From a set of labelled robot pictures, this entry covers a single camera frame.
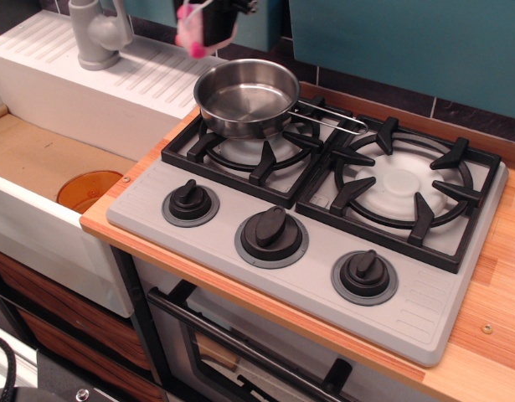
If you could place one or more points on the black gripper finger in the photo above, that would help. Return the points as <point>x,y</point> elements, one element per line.
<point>219,20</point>

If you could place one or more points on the pink stuffed pig toy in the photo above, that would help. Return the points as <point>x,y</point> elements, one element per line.
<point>190,30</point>

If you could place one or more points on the stainless steel pan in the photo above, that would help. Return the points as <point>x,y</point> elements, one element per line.
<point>247,99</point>

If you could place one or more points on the grey toy faucet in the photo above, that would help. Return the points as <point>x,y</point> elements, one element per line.
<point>99,38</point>

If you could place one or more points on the black left burner grate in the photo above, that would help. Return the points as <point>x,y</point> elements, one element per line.
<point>275,169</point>

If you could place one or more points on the black burner grate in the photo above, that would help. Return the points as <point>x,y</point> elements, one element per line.
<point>425,198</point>
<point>275,169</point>

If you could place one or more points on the black left stove knob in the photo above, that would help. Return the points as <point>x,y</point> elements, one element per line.
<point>190,205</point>

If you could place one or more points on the black stove knob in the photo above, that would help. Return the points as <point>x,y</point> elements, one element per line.
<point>364,278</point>
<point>272,239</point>
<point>190,205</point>

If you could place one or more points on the white toy sink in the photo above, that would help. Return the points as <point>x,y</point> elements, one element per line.
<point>58,121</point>

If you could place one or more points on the orange plastic drain disc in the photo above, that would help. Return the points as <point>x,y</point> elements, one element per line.
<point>82,191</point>

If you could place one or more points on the black middle stove knob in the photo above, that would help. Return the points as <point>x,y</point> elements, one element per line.
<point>272,239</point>

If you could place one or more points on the black right burner grate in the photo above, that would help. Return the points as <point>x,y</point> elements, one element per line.
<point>425,198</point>

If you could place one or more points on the grey toy stove top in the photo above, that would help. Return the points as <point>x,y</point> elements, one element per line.
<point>415,323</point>

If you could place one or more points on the black right stove knob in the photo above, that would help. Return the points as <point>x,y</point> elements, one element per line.
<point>364,278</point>

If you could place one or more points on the wooden drawer front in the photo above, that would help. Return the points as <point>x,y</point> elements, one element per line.
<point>98,342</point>

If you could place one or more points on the silver countertop screw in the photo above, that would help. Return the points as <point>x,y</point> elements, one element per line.
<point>487,328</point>

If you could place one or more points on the black oven door handle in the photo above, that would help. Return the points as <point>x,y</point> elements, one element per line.
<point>175,304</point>

